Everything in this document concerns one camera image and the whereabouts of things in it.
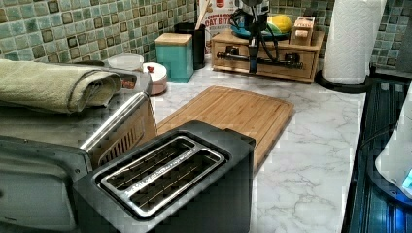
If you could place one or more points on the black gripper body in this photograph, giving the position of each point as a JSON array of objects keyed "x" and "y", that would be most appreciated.
[{"x": 253, "y": 54}]

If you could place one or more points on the wooden drawer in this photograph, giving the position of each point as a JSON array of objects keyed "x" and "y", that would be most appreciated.
[{"x": 293, "y": 64}]

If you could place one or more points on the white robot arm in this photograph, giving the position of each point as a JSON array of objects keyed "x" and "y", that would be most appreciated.
[{"x": 254, "y": 15}]

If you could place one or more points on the blue plate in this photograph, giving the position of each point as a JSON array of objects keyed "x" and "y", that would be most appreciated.
[{"x": 241, "y": 32}]

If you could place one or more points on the watermelon slice toy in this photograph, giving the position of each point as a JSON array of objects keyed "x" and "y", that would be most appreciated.
[{"x": 274, "y": 28}]

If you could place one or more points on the yellow lemon toy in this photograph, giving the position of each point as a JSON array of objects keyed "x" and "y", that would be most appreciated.
[{"x": 282, "y": 21}]

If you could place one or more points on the oat bites cereal box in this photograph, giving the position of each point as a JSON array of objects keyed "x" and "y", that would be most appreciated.
[{"x": 216, "y": 18}]

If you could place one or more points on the black utensil holder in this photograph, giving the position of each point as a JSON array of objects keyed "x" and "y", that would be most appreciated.
[{"x": 198, "y": 41}]

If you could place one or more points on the wooden spoon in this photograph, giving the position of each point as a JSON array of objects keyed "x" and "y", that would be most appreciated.
[{"x": 202, "y": 14}]

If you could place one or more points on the teal canister wooden lid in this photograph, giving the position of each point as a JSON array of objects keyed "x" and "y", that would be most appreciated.
[{"x": 174, "y": 51}]

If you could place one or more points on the wooden cutting board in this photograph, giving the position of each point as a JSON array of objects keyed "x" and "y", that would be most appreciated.
[{"x": 258, "y": 116}]

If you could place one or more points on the white paper towel roll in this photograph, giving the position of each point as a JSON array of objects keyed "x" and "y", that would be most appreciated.
[{"x": 351, "y": 38}]

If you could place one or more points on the pink sugar bowl red knob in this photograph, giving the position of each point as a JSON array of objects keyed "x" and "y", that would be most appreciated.
[{"x": 158, "y": 74}]

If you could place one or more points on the black paper towel base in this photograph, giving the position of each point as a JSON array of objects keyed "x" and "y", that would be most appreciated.
[{"x": 344, "y": 88}]

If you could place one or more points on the white lidded container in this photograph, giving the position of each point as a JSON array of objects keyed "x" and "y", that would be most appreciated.
[{"x": 127, "y": 61}]

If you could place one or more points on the black two-slot toaster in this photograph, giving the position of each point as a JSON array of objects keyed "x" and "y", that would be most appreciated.
[{"x": 195, "y": 178}]

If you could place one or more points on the beige folded towel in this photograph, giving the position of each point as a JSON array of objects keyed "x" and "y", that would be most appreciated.
[{"x": 57, "y": 88}]

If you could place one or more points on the silver toaster oven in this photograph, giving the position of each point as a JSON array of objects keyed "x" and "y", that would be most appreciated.
[{"x": 44, "y": 153}]

